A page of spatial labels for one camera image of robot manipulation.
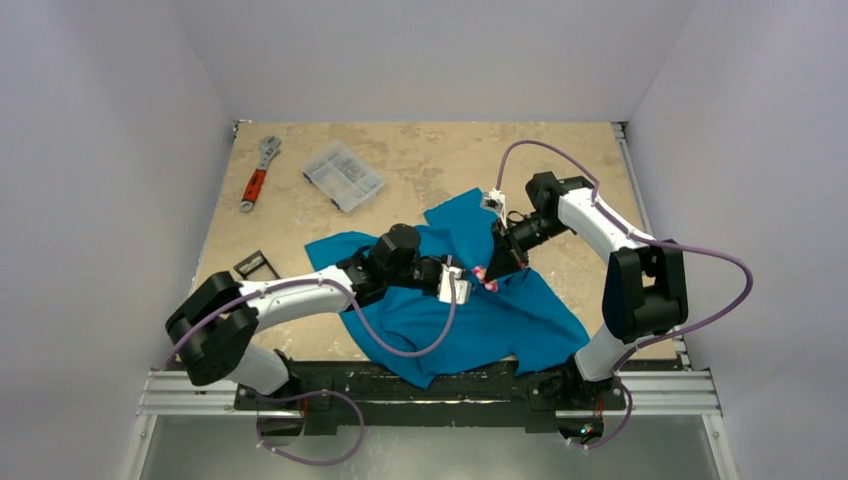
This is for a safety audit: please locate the pink flower brooch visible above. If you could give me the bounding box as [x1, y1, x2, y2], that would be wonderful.
[472, 266, 499, 292]

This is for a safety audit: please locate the blue t-shirt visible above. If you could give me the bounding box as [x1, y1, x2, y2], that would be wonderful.
[304, 188, 589, 388]

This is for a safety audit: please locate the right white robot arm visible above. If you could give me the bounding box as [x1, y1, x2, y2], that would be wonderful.
[476, 172, 688, 407]

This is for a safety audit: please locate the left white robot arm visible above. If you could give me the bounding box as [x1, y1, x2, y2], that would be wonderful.
[165, 224, 471, 409]

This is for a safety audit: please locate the clear plastic organizer box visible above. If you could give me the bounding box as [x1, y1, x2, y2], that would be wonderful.
[302, 141, 385, 213]

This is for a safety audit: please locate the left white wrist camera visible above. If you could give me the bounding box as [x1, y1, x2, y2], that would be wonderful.
[437, 255, 471, 305]

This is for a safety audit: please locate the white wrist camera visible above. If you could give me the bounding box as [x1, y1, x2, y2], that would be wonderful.
[437, 255, 471, 305]
[481, 189, 507, 225]

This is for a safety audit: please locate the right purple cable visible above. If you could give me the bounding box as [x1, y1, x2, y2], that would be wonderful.
[495, 140, 755, 372]

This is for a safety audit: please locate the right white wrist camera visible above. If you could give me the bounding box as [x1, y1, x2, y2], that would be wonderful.
[481, 189, 507, 225]

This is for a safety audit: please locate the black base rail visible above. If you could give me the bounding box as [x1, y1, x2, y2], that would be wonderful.
[234, 361, 627, 441]

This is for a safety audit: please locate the small black square frame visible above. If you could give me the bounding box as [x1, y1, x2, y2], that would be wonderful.
[233, 250, 281, 281]

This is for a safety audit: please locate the red handled adjustable wrench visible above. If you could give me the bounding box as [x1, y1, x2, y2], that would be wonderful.
[239, 135, 281, 213]

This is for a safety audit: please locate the aluminium frame rail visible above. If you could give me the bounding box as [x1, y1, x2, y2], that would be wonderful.
[123, 361, 739, 479]

